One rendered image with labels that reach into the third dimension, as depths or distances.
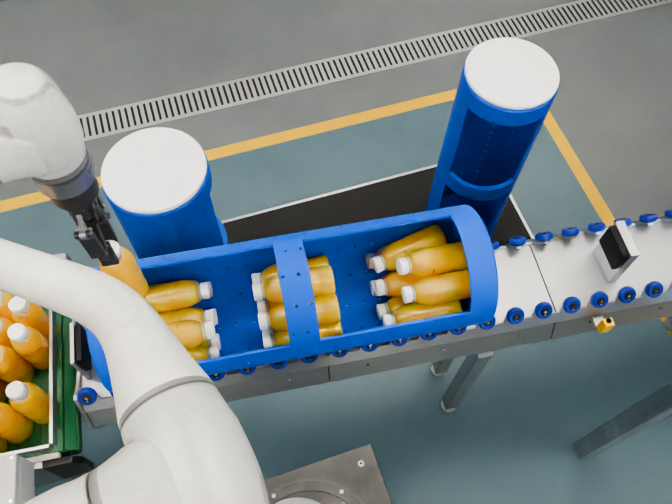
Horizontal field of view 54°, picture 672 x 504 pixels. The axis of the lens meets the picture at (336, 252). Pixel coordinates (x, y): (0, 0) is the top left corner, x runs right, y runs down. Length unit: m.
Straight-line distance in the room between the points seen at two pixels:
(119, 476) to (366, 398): 2.01
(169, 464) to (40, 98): 0.50
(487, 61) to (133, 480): 1.70
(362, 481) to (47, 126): 0.91
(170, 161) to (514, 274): 0.96
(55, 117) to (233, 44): 2.68
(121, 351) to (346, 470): 0.82
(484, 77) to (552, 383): 1.27
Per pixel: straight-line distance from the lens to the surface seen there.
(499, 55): 2.11
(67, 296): 0.77
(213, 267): 1.63
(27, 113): 0.92
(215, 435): 0.62
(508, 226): 2.81
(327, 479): 1.44
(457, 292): 1.53
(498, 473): 2.60
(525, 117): 2.02
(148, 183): 1.80
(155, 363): 0.67
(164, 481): 0.61
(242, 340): 1.64
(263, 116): 3.24
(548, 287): 1.82
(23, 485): 1.57
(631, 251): 1.76
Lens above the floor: 2.48
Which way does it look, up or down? 62 degrees down
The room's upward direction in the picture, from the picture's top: 2 degrees clockwise
